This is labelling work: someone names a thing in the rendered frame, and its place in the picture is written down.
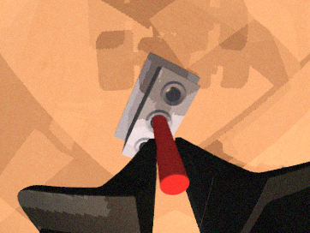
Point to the red peg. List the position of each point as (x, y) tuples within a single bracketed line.
[(172, 177)]

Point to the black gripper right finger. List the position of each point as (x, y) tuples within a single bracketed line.
[(226, 198)]

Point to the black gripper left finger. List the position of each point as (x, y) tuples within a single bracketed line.
[(125, 204)]

